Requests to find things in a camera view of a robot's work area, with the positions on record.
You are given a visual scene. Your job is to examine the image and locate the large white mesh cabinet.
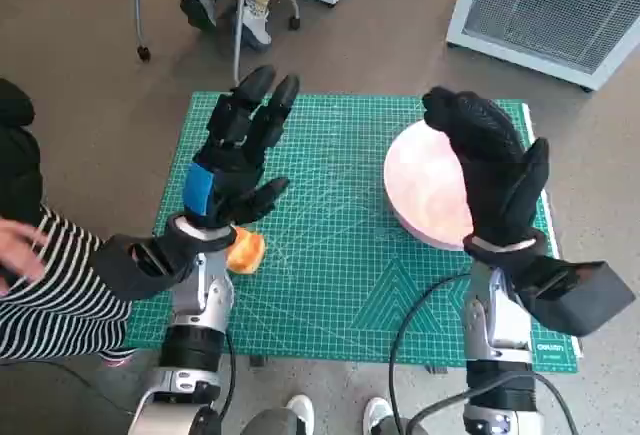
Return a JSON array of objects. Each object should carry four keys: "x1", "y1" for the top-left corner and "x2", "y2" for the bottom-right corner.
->
[{"x1": 446, "y1": 0, "x2": 640, "y2": 92}]

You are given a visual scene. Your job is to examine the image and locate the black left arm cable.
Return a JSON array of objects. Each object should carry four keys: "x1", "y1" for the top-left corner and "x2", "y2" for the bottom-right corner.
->
[{"x1": 212, "y1": 329, "x2": 237, "y2": 424}]

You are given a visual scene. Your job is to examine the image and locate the rectangular orange twisted bread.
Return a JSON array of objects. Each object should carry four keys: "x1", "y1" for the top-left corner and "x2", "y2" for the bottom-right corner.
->
[{"x1": 225, "y1": 226, "x2": 268, "y2": 276}]

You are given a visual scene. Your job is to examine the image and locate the long black right arm cable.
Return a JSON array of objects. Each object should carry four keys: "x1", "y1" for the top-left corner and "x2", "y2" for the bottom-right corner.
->
[{"x1": 388, "y1": 274, "x2": 474, "y2": 435}]

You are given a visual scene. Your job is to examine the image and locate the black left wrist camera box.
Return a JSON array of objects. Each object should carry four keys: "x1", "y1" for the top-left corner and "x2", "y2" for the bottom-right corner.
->
[{"x1": 92, "y1": 233, "x2": 201, "y2": 302}]

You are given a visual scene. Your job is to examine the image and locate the silver metal pole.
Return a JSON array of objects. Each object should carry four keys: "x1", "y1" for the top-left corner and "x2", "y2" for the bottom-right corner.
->
[{"x1": 231, "y1": 0, "x2": 251, "y2": 84}]

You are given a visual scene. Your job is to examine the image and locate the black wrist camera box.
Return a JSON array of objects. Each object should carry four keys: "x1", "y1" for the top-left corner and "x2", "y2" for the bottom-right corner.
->
[
  {"x1": 517, "y1": 254, "x2": 637, "y2": 339},
  {"x1": 92, "y1": 233, "x2": 201, "y2": 302}
]

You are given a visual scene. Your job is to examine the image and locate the short black right arm cable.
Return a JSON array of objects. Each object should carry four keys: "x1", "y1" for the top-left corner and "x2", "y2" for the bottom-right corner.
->
[{"x1": 419, "y1": 372, "x2": 579, "y2": 435}]

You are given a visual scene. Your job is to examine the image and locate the person beside robot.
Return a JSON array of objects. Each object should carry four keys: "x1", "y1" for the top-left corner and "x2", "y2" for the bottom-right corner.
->
[{"x1": 0, "y1": 77, "x2": 139, "y2": 369}]

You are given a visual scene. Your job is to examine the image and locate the pink bowl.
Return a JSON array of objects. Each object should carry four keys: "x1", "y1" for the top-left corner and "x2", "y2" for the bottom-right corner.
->
[{"x1": 383, "y1": 119, "x2": 476, "y2": 252}]

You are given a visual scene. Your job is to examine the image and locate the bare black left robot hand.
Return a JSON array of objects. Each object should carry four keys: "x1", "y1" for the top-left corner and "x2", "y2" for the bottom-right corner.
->
[{"x1": 182, "y1": 64, "x2": 301, "y2": 229}]

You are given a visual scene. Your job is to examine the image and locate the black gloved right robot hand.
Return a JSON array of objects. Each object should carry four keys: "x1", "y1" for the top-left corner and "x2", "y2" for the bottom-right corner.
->
[{"x1": 422, "y1": 85, "x2": 551, "y2": 246}]

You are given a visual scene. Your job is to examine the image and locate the person with white shoes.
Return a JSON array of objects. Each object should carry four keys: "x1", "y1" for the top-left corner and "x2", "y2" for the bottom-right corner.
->
[{"x1": 239, "y1": 393, "x2": 424, "y2": 435}]

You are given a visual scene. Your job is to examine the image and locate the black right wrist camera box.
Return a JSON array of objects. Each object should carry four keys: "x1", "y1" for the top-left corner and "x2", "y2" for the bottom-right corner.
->
[{"x1": 517, "y1": 254, "x2": 637, "y2": 339}]

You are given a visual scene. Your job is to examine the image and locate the green cutting mat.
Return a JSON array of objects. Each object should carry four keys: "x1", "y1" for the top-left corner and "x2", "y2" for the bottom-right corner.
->
[{"x1": 122, "y1": 92, "x2": 584, "y2": 370}]

